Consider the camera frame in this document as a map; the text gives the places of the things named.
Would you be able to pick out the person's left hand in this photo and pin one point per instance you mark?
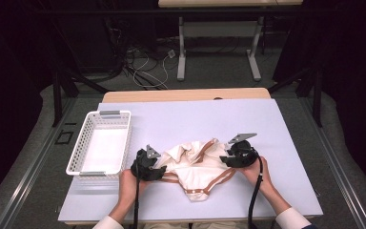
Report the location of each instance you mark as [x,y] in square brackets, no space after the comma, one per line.
[128,187]

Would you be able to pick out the person's right hand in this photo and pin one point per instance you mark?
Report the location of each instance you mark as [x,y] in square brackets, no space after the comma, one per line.
[260,175]

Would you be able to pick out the dark curtain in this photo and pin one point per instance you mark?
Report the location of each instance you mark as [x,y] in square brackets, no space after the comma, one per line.
[355,79]
[6,95]

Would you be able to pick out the aluminium floor rail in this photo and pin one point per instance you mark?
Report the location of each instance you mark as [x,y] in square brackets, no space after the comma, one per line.
[340,178]
[28,178]

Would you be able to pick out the desk with white legs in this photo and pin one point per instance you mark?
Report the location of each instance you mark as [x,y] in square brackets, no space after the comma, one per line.
[219,3]

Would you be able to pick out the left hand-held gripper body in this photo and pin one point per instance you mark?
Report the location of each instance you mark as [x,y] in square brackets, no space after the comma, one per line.
[144,165]

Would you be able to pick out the black horizontal bar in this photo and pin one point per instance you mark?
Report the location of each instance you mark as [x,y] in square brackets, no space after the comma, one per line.
[108,12]

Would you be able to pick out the cream baby bodysuit brown trim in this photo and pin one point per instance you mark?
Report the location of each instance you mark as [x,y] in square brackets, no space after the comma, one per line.
[197,175]

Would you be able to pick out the white perforated plastic basket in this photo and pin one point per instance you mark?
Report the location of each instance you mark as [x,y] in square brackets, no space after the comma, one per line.
[76,159]

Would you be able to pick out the black floor socket frame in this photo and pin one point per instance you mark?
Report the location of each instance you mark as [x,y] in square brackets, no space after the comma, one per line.
[57,140]

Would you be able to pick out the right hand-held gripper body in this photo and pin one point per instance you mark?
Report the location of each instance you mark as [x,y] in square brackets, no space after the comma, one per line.
[243,156]

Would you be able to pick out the black metal stand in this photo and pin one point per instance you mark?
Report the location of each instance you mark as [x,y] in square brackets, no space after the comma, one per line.
[317,101]
[57,101]

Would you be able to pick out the pale lilac table mat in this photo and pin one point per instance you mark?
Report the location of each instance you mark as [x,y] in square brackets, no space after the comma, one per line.
[276,127]

